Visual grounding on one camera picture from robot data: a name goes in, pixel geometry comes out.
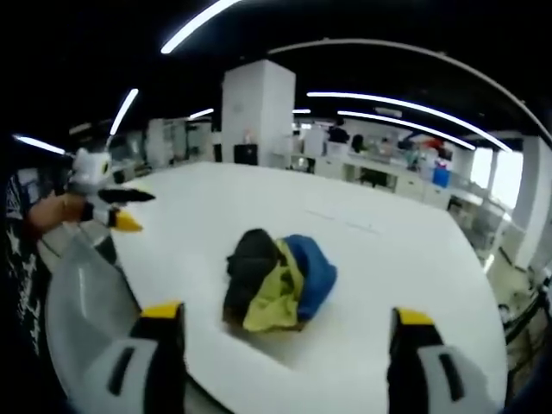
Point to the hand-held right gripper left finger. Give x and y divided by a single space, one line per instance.
129 379

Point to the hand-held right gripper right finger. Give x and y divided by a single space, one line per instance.
435 384

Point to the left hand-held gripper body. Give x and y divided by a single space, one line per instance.
91 170

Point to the black yellow blue garment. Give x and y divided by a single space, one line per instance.
276 284

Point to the person's left hand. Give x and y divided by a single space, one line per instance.
56 213

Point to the ceiling light strip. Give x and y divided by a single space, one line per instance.
194 23
39 144
409 125
409 105
125 110

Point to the translucent grey plastic container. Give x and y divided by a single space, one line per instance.
86 280

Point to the white shelving unit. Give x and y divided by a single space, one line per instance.
177 140

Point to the person's black printed shirt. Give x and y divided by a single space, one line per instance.
19 259

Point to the black box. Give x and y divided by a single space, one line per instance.
246 154

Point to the white square pillar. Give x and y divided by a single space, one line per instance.
259 108

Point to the blue box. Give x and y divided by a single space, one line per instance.
441 176

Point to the white counter row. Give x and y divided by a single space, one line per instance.
388 177

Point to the bright window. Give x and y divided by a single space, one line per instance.
500 177

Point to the curved ceiling rail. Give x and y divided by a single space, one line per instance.
431 54

